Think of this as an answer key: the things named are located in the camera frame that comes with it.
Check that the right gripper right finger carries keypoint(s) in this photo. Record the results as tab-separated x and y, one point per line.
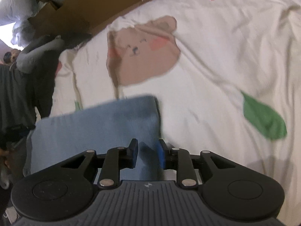
179	160

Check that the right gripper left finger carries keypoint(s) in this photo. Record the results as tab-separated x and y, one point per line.
115	160

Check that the light blue denim pants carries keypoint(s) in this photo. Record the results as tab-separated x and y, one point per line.
99	128

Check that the person left hand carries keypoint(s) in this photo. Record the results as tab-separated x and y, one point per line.
7	156

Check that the cream bear print duvet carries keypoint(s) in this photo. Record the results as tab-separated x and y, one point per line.
235	89

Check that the dark grey blanket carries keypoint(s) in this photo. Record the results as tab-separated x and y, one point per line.
22	94

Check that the small doll head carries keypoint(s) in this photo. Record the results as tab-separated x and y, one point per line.
11	56

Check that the brown cardboard sheet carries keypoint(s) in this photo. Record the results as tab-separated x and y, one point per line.
78	15

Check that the white plastic bag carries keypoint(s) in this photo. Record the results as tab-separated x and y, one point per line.
16	31

